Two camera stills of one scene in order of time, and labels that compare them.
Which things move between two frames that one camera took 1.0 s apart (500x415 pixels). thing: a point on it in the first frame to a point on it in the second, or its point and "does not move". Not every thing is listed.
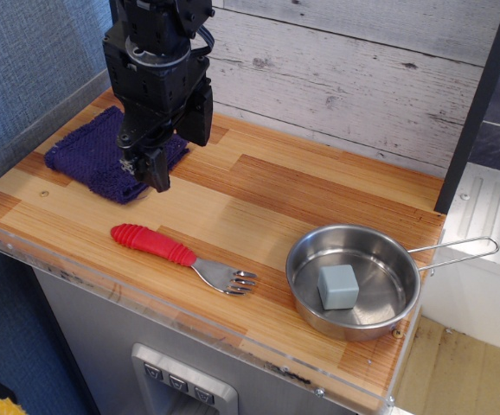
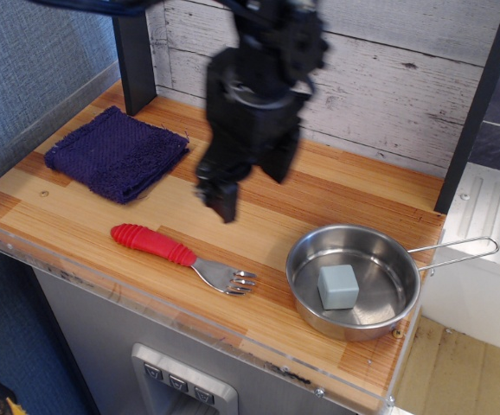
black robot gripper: x=154 y=84 to x=250 y=93
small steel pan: x=388 y=277 does not move
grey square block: x=337 y=287 does not move
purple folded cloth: x=91 y=156 does not move
